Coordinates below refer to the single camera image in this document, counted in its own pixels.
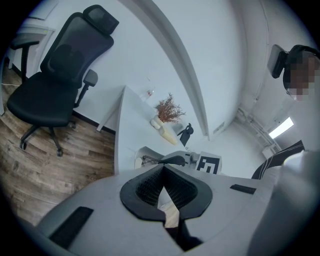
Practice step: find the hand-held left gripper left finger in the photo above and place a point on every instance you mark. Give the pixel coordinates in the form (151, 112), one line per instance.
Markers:
(130, 197)

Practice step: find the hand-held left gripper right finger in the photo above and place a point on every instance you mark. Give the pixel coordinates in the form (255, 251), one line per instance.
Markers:
(200, 197)

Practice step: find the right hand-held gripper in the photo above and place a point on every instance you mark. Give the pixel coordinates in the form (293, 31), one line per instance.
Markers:
(207, 165)

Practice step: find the dark-framed glasses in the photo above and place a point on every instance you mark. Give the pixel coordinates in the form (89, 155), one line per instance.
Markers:
(150, 158)

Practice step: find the white glasses case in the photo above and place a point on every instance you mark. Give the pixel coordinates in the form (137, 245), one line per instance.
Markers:
(138, 163)

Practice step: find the cream corn-shaped ornament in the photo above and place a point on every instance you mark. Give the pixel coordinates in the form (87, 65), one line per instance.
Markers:
(168, 136)

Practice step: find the white bumpy vase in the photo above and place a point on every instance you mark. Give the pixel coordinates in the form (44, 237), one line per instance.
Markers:
(156, 123)

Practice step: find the dried reddish-brown plant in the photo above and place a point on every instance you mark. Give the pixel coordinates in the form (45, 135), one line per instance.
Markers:
(170, 110)

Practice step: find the white air vent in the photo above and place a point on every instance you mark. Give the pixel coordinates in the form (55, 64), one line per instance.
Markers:
(218, 127)

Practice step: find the clear glass ornament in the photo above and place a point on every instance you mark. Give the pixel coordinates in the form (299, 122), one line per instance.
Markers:
(149, 93)

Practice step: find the white desk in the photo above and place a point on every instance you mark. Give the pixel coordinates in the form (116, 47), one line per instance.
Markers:
(110, 112)

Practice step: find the ceiling light panel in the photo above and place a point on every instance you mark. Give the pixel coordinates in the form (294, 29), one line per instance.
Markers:
(281, 128)

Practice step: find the black mesh office chair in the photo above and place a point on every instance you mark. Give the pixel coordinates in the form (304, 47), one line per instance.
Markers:
(45, 100)

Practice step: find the person's head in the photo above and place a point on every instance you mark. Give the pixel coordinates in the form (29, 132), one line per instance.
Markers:
(301, 75)

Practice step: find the head-mounted camera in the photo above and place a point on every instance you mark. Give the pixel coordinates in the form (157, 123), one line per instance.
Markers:
(276, 60)

